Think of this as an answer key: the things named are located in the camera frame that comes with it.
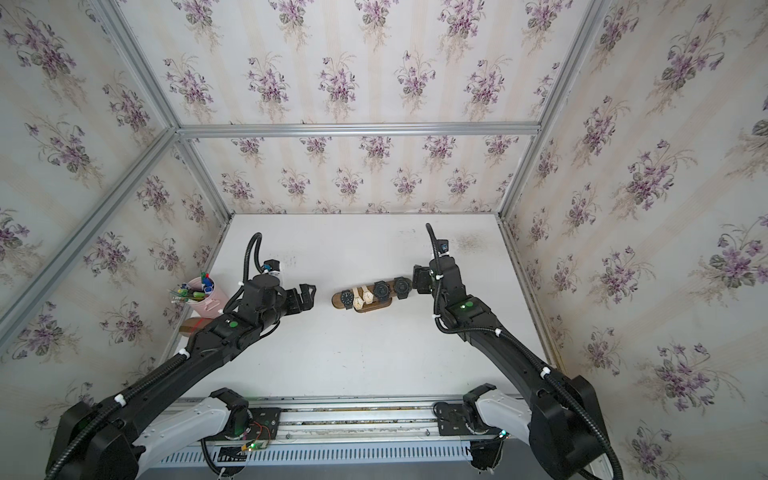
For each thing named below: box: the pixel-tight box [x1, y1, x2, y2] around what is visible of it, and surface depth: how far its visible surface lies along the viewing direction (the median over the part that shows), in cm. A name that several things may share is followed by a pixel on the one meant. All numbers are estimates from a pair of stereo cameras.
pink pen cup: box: [186, 276, 229, 319], surface depth 87 cm
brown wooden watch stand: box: [331, 281, 396, 313], surface depth 90 cm
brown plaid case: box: [179, 317, 213, 336], surface depth 88 cm
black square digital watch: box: [373, 280, 391, 303], surface depth 90 cm
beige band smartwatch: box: [362, 285, 375, 305], surface depth 90 cm
